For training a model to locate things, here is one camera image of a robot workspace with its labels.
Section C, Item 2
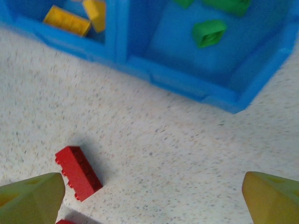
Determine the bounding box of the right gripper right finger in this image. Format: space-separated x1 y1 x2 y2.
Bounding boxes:
241 171 299 224

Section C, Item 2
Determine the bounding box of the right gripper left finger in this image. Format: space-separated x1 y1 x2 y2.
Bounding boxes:
0 172 66 224

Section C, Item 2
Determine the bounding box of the small green lego brick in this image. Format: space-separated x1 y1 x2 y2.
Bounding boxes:
192 19 228 49

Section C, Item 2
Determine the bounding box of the yellow lego brick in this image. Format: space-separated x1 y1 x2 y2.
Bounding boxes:
83 0 107 33
43 5 92 38

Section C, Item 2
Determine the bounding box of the red lego brick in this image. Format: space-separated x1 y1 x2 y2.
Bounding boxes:
55 218 78 224
55 146 103 202

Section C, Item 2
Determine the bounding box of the blue three-compartment bin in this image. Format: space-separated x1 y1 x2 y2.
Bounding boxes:
0 0 299 115

